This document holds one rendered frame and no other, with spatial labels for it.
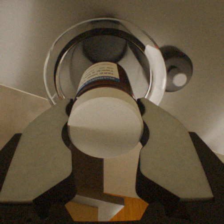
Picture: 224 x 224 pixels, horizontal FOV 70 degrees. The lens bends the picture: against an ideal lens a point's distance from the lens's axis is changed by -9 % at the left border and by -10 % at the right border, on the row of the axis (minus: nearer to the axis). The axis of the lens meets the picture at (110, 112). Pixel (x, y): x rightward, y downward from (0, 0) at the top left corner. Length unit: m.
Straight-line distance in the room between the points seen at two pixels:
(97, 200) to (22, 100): 1.17
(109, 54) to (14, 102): 1.39
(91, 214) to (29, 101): 1.15
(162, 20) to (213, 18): 0.11
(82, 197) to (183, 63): 0.56
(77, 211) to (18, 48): 0.58
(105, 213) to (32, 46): 0.68
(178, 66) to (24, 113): 1.49
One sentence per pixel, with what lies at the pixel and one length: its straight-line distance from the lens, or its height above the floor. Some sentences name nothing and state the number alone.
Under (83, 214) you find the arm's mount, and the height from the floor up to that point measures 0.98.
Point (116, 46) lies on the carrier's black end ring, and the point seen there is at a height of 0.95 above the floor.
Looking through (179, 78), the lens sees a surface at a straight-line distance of 0.35.
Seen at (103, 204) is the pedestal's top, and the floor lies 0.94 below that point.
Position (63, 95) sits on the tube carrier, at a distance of 0.17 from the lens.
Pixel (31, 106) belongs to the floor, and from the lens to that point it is 1.64.
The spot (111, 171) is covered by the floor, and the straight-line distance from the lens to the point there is 2.05.
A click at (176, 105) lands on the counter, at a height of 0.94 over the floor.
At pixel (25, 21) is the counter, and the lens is 0.40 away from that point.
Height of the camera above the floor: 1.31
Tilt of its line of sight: 58 degrees down
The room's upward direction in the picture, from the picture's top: 177 degrees clockwise
